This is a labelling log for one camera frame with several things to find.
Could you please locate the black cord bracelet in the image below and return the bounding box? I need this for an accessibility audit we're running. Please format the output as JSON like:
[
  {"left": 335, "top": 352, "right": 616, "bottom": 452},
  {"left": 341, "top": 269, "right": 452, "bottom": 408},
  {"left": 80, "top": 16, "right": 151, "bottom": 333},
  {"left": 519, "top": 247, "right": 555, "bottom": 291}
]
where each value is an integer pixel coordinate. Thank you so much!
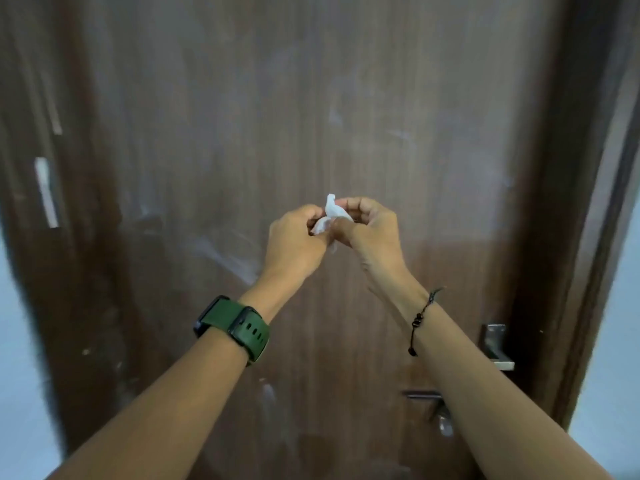
[{"left": 408, "top": 287, "right": 446, "bottom": 357}]

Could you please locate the person's right hand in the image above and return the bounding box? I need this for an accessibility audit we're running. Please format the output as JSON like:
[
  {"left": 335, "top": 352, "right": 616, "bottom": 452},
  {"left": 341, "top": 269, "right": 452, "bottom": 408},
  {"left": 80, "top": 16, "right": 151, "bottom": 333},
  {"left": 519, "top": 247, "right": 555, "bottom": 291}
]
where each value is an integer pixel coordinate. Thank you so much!
[{"left": 330, "top": 197, "right": 412, "bottom": 285}]

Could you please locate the person's left hand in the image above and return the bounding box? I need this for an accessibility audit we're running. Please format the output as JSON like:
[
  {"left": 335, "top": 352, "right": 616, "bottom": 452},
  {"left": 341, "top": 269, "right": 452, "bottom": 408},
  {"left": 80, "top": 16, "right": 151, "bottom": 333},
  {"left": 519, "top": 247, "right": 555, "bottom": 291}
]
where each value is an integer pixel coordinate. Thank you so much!
[{"left": 256, "top": 204, "right": 333, "bottom": 288}]

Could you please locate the green strap wristwatch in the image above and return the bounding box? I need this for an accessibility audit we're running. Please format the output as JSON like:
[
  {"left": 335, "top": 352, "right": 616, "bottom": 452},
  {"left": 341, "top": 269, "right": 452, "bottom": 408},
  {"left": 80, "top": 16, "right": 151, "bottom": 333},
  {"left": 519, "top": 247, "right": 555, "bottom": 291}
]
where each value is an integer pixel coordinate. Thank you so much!
[{"left": 193, "top": 295, "right": 271, "bottom": 368}]

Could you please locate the dark wooden door frame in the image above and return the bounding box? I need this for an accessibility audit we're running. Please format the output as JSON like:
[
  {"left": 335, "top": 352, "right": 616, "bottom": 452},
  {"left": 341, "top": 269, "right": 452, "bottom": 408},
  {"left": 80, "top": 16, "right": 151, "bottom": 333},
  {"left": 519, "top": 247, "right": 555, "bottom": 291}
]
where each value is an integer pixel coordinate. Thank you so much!
[{"left": 510, "top": 0, "right": 640, "bottom": 430}]

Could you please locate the white tissue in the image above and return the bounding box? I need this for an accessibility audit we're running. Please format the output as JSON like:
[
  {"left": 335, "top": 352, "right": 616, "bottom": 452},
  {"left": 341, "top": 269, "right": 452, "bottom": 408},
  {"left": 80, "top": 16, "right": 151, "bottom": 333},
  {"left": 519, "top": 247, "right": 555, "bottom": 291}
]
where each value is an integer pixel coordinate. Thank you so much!
[{"left": 310, "top": 193, "right": 357, "bottom": 254}]

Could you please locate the brown wooden door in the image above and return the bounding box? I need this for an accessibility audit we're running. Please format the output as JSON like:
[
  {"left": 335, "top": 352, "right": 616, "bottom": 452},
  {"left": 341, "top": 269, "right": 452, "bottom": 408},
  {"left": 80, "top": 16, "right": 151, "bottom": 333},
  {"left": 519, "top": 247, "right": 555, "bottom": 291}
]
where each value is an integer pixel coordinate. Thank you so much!
[{"left": 50, "top": 0, "right": 571, "bottom": 480}]

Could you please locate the person's right forearm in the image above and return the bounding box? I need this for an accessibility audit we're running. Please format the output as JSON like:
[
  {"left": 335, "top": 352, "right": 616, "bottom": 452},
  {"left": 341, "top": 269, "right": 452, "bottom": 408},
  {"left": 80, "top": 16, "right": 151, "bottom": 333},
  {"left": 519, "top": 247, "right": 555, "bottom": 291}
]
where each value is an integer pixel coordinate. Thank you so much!
[{"left": 361, "top": 271, "right": 613, "bottom": 480}]

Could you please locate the person's left forearm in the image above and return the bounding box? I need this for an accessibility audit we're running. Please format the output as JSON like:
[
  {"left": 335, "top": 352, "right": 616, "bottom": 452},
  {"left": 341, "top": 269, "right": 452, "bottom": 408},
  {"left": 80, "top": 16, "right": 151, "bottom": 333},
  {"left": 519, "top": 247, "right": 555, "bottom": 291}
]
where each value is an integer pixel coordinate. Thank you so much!
[{"left": 47, "top": 269, "right": 296, "bottom": 480}]

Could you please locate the silver door latch plate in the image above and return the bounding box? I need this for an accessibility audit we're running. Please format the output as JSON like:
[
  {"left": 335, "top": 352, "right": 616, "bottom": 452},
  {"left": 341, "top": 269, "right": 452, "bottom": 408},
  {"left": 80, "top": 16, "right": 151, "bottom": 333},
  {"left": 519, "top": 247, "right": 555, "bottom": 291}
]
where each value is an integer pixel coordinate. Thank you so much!
[{"left": 481, "top": 324, "right": 516, "bottom": 371}]

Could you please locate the silver door hinge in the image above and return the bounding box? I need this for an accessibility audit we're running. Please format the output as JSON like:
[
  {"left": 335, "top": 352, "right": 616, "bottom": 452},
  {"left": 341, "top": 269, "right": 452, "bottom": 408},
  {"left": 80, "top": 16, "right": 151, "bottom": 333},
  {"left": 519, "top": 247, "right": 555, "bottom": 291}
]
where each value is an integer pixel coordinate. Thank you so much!
[{"left": 34, "top": 157, "right": 60, "bottom": 229}]

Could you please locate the silver door handle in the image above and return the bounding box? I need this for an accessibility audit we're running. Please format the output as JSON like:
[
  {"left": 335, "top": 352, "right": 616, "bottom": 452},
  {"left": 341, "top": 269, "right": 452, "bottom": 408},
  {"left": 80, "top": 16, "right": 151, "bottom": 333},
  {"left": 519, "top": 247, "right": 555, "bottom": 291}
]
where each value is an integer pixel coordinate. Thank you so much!
[{"left": 401, "top": 390, "right": 454, "bottom": 437}]

